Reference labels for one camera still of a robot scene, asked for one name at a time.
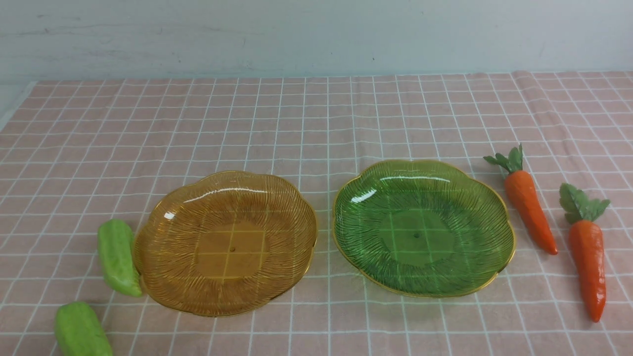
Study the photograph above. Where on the green toy gourd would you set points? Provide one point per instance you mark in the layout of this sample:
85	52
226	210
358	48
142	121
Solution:
79	332
115	249

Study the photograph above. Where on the amber glass plate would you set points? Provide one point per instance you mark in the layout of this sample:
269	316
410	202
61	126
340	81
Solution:
226	245

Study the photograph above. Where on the green glass plate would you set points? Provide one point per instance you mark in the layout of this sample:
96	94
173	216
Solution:
423	229

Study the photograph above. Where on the orange toy carrot left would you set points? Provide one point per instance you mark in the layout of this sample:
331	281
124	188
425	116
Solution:
522	194

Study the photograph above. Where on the orange toy carrot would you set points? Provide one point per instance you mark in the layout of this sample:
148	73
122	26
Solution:
522	194
585	240

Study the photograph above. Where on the pink checkered tablecloth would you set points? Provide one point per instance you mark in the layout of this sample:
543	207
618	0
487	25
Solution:
77	153

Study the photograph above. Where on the orange toy carrot right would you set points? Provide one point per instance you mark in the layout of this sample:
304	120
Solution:
585	240

